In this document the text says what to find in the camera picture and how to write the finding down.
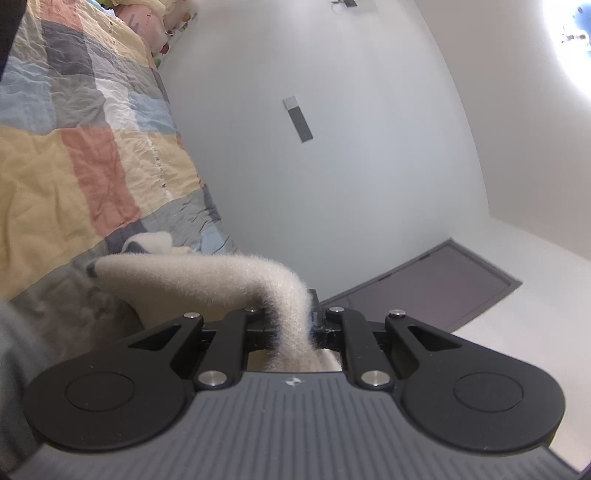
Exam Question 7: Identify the grey wall socket panel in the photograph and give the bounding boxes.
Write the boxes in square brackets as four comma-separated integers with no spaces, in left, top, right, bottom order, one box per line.
[283,96,314,144]

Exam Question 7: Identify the bright ceiling lamp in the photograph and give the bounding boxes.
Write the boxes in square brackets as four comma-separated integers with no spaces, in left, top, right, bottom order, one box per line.
[542,0,591,95]

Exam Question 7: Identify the pink pillow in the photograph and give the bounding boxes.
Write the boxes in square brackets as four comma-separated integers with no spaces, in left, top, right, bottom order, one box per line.
[115,2,168,52]

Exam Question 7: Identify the cream fleece blanket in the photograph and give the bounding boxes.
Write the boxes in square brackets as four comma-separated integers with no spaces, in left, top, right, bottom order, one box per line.
[139,0,185,14]

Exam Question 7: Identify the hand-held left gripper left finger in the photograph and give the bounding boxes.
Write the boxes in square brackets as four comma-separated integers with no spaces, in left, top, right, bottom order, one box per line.
[128,307,280,391]

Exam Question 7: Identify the plush toy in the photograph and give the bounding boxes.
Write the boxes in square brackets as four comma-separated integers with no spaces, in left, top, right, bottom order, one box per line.
[164,8,191,33]

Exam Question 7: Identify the grey door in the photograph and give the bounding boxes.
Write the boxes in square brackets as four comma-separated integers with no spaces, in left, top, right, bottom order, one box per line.
[321,239,522,333]

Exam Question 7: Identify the fruit print pillow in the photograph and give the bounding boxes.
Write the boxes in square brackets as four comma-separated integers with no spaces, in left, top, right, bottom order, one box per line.
[154,28,186,66]

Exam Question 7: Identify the patchwork quilt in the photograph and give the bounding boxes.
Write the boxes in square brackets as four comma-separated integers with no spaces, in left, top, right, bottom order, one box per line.
[0,0,241,462]

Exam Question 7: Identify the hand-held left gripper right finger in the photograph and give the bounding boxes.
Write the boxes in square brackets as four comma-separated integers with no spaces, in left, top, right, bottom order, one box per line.
[308,290,462,391]

